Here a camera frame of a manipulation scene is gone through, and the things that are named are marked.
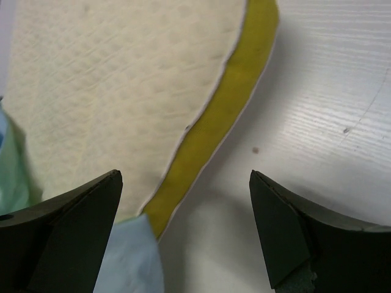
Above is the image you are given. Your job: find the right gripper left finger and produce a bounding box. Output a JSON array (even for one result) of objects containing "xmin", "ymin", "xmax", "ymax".
[{"xmin": 1, "ymin": 170, "xmax": 123, "ymax": 293}]

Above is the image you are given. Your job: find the cream yellow foam pillow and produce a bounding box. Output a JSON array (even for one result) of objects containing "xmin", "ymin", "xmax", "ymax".
[{"xmin": 2, "ymin": 1, "xmax": 279, "ymax": 236}]

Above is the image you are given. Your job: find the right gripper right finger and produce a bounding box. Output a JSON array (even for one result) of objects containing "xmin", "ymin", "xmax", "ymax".
[{"xmin": 249, "ymin": 171, "xmax": 390, "ymax": 292}]

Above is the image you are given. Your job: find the light blue pillowcase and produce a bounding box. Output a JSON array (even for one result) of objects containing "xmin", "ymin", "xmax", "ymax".
[{"xmin": 1, "ymin": 112, "xmax": 164, "ymax": 292}]

